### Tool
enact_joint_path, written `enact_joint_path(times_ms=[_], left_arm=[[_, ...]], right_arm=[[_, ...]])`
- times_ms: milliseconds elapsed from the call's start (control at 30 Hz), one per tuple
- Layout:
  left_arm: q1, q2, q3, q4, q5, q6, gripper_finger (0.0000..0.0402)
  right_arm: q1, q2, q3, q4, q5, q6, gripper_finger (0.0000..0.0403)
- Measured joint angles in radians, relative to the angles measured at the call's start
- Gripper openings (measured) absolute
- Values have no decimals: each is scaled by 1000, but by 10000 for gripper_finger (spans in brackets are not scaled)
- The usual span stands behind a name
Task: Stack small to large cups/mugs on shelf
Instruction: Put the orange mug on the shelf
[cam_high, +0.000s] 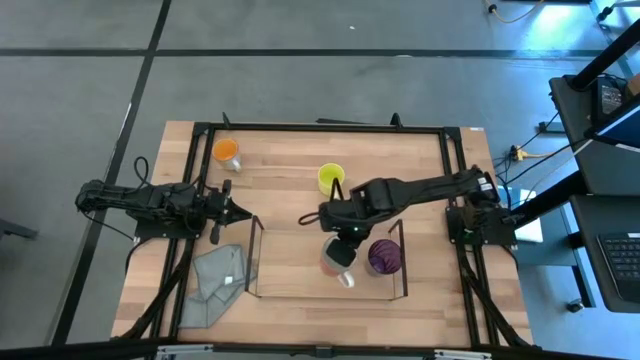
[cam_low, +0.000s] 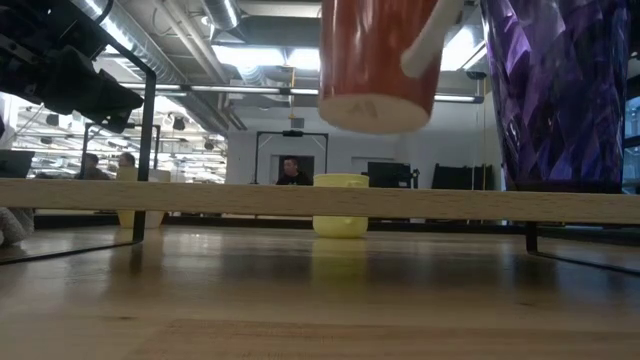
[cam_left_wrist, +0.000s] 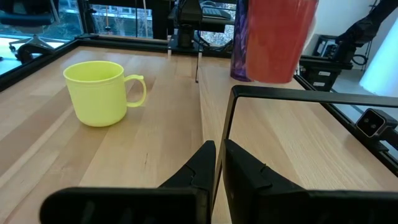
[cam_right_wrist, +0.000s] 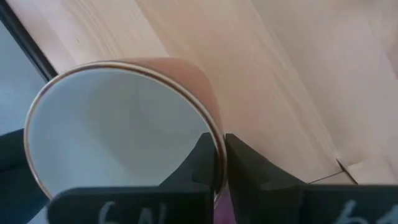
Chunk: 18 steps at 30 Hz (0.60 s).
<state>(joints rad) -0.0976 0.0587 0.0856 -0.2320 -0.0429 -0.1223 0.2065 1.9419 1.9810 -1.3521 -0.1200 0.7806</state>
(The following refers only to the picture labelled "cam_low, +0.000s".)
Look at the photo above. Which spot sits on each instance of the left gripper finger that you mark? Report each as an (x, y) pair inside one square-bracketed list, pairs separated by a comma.
[(120, 102)]

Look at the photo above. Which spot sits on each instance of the pale yellow small mug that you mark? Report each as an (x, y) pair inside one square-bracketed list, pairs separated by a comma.
[(340, 227)]

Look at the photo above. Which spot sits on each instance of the purple faceted cup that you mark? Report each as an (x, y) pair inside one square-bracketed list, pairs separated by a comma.
[(555, 100)]

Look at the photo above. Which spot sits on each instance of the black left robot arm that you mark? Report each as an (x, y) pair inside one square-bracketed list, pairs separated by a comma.
[(40, 20)]

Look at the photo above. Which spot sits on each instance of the person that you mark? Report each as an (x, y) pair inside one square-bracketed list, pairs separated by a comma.
[(294, 175), (127, 160), (92, 167)]

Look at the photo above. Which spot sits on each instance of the dark monitor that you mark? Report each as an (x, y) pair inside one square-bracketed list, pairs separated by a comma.
[(15, 164)]

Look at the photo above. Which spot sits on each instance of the ceiling light tube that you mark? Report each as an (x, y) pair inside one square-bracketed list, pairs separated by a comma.
[(457, 98), (235, 89)]

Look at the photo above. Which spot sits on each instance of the ceiling light panel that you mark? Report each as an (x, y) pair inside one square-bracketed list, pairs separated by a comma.
[(260, 56)]

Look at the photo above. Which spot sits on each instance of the grey cloth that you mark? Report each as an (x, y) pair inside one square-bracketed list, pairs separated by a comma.
[(15, 225)]

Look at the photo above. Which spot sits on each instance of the grey hanging box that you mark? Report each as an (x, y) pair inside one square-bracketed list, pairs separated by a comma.
[(297, 123)]

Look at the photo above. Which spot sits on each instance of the black monitor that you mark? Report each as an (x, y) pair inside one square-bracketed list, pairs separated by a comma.
[(390, 175)]

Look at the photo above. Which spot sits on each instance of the black panels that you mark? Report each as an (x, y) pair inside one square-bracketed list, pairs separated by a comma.
[(460, 177)]

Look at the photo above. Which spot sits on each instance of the black stand frame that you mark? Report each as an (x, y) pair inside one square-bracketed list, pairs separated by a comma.
[(292, 133), (124, 125)]

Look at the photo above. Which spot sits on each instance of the large silver air duct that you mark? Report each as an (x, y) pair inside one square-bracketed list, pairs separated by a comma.
[(117, 20)]

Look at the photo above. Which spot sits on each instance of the round silver duct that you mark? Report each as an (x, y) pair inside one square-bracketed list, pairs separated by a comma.
[(222, 12)]

